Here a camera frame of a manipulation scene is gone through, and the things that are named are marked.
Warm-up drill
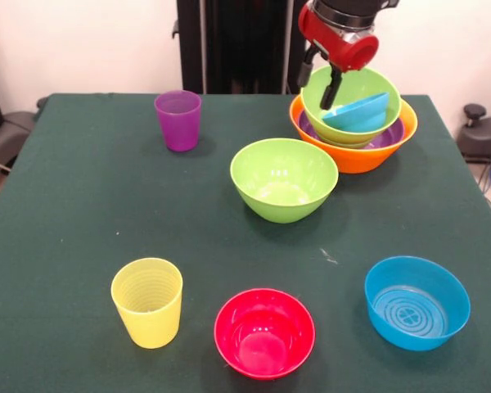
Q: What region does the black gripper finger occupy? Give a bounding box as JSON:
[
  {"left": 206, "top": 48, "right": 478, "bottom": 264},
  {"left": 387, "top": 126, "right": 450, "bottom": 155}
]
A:
[
  {"left": 298, "top": 47, "right": 318, "bottom": 88},
  {"left": 319, "top": 65, "right": 344, "bottom": 111}
]

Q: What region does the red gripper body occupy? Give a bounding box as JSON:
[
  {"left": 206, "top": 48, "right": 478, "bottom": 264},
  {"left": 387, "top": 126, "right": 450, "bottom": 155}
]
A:
[{"left": 297, "top": 2, "right": 380, "bottom": 73}]

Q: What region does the small light blue bowl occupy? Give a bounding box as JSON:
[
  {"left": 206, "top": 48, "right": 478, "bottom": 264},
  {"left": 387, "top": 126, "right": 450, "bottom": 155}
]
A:
[{"left": 321, "top": 92, "right": 390, "bottom": 133}]

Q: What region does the large green bowl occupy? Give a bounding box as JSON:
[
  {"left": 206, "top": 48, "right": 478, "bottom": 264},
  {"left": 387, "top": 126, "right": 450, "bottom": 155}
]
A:
[
  {"left": 229, "top": 138, "right": 340, "bottom": 224},
  {"left": 300, "top": 65, "right": 402, "bottom": 144}
]

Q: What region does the small green bowl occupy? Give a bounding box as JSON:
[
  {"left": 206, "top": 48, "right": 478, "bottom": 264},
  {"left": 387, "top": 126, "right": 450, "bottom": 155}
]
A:
[{"left": 322, "top": 137, "right": 378, "bottom": 150}]

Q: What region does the purple bowl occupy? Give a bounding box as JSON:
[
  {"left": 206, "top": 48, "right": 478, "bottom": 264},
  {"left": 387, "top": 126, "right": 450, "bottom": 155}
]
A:
[{"left": 297, "top": 110, "right": 407, "bottom": 151}]

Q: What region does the purple cup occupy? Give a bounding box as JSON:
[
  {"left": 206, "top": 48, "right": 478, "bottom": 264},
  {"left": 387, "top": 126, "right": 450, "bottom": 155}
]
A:
[{"left": 154, "top": 89, "right": 202, "bottom": 152}]

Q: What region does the large orange bowl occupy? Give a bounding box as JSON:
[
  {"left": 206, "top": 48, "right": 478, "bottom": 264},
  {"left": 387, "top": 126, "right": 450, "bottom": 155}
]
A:
[{"left": 289, "top": 94, "right": 419, "bottom": 175}]

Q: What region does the blue bowl with ribbed bottom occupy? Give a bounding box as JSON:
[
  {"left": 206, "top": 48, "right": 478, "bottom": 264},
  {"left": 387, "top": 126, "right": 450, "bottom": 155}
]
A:
[{"left": 364, "top": 255, "right": 471, "bottom": 352}]

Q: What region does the dark green tablecloth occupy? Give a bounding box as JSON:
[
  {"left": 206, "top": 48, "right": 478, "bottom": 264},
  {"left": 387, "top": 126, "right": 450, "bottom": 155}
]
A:
[{"left": 0, "top": 93, "right": 491, "bottom": 393}]

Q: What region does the red bowl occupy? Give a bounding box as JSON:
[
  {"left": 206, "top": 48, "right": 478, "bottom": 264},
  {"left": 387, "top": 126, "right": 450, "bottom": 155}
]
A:
[{"left": 214, "top": 288, "right": 317, "bottom": 381}]

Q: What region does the yellow ribbed cup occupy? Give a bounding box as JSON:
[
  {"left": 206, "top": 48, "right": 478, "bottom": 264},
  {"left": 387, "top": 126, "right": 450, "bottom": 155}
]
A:
[{"left": 110, "top": 257, "right": 184, "bottom": 350}]

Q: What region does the grey chair base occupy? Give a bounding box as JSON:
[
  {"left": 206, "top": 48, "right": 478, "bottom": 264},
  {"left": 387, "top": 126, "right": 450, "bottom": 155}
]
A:
[{"left": 0, "top": 110, "right": 38, "bottom": 175}]

